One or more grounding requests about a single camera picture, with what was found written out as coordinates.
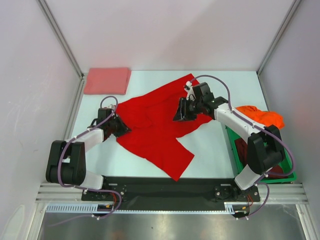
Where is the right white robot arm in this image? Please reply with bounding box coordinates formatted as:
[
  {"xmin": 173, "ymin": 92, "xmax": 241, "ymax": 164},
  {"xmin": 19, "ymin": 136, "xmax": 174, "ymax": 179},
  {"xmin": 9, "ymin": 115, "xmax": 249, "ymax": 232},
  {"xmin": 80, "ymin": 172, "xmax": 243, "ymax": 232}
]
[{"xmin": 173, "ymin": 81, "xmax": 286, "ymax": 201}]

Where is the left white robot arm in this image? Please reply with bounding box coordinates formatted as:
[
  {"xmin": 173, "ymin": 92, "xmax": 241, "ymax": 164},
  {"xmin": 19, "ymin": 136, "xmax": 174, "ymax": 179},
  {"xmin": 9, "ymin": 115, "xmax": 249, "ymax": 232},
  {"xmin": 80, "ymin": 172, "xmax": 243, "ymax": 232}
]
[{"xmin": 45, "ymin": 107, "xmax": 131, "ymax": 200}]

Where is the green plastic bin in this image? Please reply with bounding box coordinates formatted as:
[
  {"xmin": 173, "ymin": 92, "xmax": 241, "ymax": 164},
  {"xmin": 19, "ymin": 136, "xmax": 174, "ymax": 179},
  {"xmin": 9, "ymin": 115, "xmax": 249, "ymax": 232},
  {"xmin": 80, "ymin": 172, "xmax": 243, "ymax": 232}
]
[{"xmin": 225, "ymin": 126, "xmax": 297, "ymax": 184}]

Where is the folded pink t-shirt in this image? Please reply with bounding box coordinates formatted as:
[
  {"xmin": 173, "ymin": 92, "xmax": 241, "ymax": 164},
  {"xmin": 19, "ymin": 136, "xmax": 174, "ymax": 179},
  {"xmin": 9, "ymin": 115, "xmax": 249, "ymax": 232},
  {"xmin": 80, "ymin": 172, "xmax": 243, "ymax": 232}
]
[{"xmin": 83, "ymin": 67, "xmax": 132, "ymax": 95}]

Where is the dark red t-shirt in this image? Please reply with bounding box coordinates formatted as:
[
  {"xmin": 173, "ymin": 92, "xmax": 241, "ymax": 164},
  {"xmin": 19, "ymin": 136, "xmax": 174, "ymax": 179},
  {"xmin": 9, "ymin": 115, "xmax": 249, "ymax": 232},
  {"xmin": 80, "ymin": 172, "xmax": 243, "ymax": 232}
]
[{"xmin": 232, "ymin": 138, "xmax": 297, "ymax": 183}]

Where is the orange t-shirt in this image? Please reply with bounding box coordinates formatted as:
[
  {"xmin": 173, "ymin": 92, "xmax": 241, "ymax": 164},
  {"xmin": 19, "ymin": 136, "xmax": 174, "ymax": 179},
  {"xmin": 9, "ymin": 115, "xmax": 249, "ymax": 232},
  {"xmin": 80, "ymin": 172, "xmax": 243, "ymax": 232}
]
[{"xmin": 236, "ymin": 105, "xmax": 285, "ymax": 129}]

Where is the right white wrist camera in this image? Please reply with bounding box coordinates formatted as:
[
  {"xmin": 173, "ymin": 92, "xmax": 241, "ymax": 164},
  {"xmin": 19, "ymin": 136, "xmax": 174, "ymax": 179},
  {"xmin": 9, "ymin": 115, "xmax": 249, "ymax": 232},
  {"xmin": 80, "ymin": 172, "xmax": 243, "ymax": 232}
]
[{"xmin": 184, "ymin": 81, "xmax": 196, "ymax": 101}]

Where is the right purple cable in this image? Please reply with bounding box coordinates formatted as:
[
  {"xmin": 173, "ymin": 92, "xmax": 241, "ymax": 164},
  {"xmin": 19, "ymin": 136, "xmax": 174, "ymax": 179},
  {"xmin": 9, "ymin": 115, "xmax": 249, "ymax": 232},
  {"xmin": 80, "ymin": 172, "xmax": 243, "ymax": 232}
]
[{"xmin": 187, "ymin": 74, "xmax": 298, "ymax": 181}]

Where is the purple cable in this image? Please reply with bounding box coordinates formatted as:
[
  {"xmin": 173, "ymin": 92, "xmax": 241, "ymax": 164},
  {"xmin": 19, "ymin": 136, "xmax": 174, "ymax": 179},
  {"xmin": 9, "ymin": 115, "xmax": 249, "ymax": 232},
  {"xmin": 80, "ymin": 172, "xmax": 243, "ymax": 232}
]
[
  {"xmin": 187, "ymin": 74, "xmax": 298, "ymax": 181},
  {"xmin": 57, "ymin": 96, "xmax": 119, "ymax": 188}
]

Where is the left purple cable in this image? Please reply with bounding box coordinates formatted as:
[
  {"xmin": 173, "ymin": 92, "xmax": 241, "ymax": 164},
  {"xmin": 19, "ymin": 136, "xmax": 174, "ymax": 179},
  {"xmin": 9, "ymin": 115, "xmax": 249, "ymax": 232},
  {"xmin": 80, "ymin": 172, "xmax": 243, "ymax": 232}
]
[{"xmin": 57, "ymin": 96, "xmax": 119, "ymax": 188}]

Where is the left aluminium side rail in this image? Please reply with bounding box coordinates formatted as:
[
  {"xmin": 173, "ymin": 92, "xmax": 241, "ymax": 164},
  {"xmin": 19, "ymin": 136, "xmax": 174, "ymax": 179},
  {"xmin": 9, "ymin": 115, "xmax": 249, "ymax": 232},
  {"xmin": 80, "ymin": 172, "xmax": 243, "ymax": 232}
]
[{"xmin": 62, "ymin": 74, "xmax": 87, "ymax": 140}]

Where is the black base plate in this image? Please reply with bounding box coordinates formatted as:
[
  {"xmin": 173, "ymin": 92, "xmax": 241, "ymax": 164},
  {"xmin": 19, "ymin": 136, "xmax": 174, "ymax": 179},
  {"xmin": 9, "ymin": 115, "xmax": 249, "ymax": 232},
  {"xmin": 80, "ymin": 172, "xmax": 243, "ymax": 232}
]
[{"xmin": 81, "ymin": 176, "xmax": 261, "ymax": 210}]

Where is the slotted cable duct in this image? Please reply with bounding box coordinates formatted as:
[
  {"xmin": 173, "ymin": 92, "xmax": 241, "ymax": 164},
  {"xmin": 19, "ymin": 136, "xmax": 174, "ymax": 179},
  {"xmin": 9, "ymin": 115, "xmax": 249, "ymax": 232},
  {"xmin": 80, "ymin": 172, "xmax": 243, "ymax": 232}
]
[{"xmin": 46, "ymin": 202, "xmax": 249, "ymax": 215}]

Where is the aluminium front rail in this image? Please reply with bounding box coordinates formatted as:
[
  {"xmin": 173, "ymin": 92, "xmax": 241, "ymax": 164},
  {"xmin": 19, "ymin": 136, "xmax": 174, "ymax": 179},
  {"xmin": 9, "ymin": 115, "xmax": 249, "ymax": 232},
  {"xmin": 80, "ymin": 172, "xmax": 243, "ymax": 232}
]
[{"xmin": 35, "ymin": 183, "xmax": 309, "ymax": 205}]

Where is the right aluminium frame post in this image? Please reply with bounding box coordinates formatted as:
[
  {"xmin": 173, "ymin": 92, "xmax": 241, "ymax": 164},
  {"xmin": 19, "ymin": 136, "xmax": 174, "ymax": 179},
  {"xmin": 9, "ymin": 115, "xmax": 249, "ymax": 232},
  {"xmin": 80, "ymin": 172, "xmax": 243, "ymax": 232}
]
[{"xmin": 256, "ymin": 0, "xmax": 303, "ymax": 77}]

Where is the aluminium frame post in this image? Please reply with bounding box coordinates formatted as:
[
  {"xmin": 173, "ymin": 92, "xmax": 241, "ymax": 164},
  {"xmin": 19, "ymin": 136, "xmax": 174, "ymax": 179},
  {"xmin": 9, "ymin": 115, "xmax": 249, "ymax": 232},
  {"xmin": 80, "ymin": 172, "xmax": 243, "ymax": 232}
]
[
  {"xmin": 256, "ymin": 0, "xmax": 303, "ymax": 77},
  {"xmin": 36, "ymin": 0, "xmax": 84, "ymax": 79}
]

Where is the left aluminium frame post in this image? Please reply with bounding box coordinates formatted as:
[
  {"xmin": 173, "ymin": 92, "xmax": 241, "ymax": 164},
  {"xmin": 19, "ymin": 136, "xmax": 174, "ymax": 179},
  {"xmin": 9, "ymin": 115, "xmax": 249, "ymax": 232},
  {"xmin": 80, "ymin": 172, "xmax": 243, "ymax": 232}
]
[{"xmin": 36, "ymin": 0, "xmax": 84, "ymax": 79}]

